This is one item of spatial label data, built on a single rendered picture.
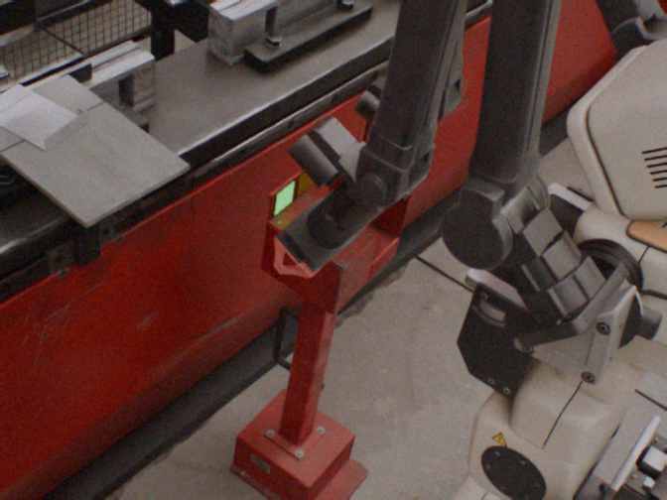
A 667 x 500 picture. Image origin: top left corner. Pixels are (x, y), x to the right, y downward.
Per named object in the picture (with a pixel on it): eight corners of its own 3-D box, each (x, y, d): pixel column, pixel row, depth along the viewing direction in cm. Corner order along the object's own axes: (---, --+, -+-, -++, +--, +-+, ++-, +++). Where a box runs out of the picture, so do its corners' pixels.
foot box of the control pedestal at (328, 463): (319, 536, 213) (326, 507, 205) (227, 469, 221) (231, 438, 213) (370, 472, 226) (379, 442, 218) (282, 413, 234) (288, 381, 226)
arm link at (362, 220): (376, 218, 113) (404, 193, 117) (336, 172, 113) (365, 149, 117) (346, 242, 119) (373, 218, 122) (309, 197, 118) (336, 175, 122)
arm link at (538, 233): (546, 269, 101) (570, 242, 105) (493, 186, 100) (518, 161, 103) (482, 290, 108) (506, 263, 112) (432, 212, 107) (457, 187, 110)
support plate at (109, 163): (86, 228, 130) (85, 223, 129) (-38, 126, 140) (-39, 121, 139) (190, 170, 141) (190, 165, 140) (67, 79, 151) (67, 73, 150)
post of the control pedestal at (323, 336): (298, 448, 214) (333, 278, 176) (277, 435, 215) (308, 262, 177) (312, 432, 217) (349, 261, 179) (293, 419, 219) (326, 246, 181)
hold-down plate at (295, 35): (264, 74, 178) (265, 61, 176) (242, 61, 180) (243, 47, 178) (371, 18, 196) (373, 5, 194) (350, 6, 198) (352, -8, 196)
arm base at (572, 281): (583, 334, 99) (631, 270, 107) (540, 268, 98) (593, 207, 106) (519, 349, 106) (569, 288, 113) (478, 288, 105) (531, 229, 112)
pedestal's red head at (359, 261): (333, 316, 169) (348, 242, 157) (259, 270, 174) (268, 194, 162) (396, 254, 182) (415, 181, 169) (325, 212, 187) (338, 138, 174)
